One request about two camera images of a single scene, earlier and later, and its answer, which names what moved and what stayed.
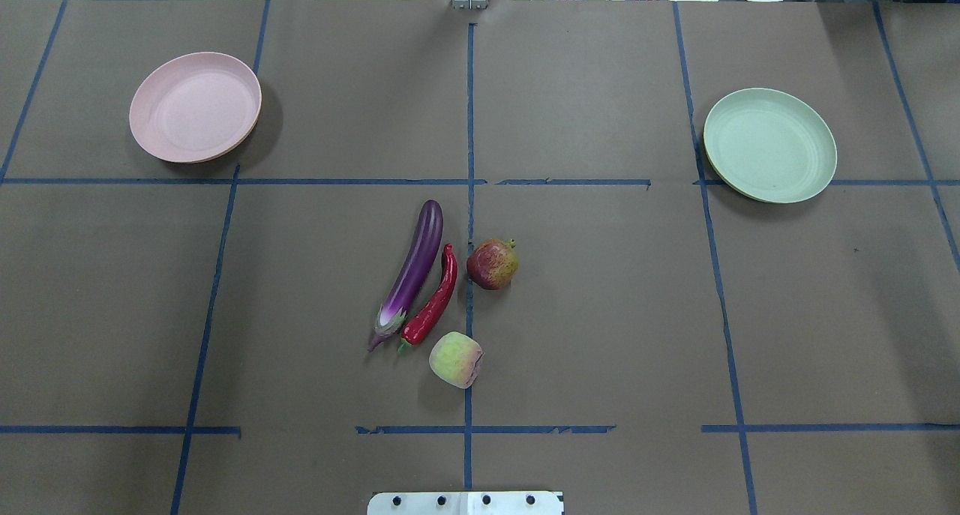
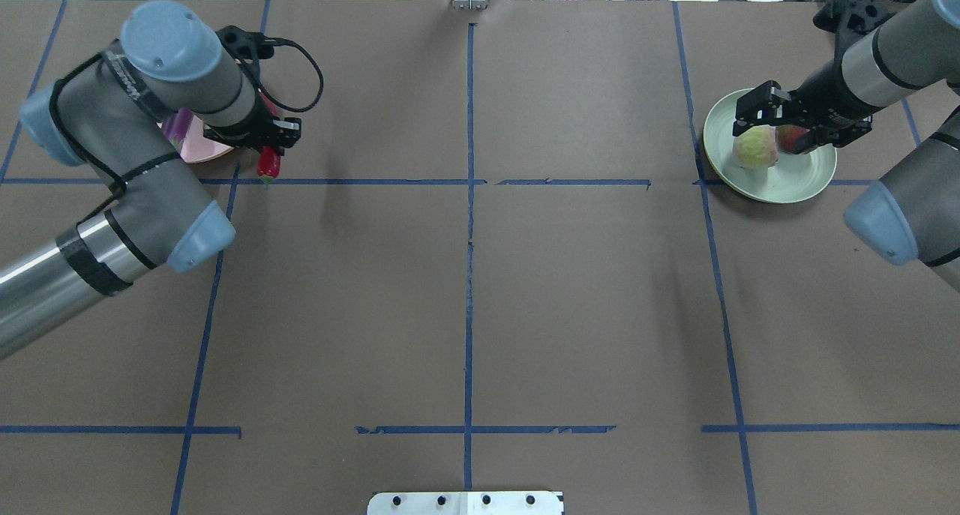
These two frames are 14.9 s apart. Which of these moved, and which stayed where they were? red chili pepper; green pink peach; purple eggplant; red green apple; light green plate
Moved: red chili pepper; green pink peach; purple eggplant; red green apple
Stayed: light green plate
